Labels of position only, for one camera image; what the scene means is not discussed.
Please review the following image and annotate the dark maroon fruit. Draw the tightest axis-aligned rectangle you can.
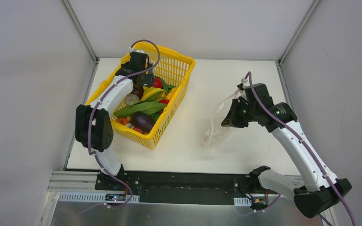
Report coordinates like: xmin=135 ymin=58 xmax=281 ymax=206
xmin=131 ymin=86 xmax=144 ymax=99

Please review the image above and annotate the clear zip top bag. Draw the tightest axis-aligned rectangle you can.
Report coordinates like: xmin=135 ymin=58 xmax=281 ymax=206
xmin=202 ymin=90 xmax=241 ymax=148

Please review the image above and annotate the yellow plastic basket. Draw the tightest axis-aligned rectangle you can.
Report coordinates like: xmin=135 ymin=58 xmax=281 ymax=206
xmin=85 ymin=41 xmax=197 ymax=150

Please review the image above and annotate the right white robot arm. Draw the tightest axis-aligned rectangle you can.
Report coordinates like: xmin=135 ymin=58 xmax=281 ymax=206
xmin=221 ymin=83 xmax=352 ymax=218

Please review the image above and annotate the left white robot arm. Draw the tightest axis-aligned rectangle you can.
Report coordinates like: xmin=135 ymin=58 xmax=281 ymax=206
xmin=75 ymin=50 xmax=153 ymax=191

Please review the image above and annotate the red tomato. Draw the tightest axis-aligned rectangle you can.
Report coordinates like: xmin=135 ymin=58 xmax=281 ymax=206
xmin=152 ymin=78 xmax=163 ymax=89

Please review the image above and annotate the yellow banana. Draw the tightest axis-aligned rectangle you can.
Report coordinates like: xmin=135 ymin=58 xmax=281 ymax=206
xmin=141 ymin=88 xmax=165 ymax=101

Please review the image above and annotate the green chili pepper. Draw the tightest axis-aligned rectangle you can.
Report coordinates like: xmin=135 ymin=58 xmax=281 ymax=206
xmin=155 ymin=76 xmax=177 ymax=94

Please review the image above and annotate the large green leaf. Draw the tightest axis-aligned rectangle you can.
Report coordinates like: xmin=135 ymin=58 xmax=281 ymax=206
xmin=114 ymin=101 xmax=167 ymax=117

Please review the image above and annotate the dark purple eggplant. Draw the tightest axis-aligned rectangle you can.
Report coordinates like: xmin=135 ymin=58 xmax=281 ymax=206
xmin=131 ymin=112 xmax=155 ymax=133

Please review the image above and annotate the orange pumpkin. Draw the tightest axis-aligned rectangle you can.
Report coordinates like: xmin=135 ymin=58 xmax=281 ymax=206
xmin=115 ymin=117 xmax=130 ymax=126

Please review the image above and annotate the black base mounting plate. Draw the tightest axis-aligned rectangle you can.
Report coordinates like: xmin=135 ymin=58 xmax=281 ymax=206
xmin=95 ymin=169 xmax=269 ymax=205

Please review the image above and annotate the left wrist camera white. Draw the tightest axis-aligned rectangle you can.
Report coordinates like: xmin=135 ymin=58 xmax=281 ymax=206
xmin=129 ymin=47 xmax=145 ymax=54

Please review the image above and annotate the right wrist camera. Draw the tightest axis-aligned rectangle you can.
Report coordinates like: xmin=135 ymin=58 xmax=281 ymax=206
xmin=237 ymin=79 xmax=249 ymax=100

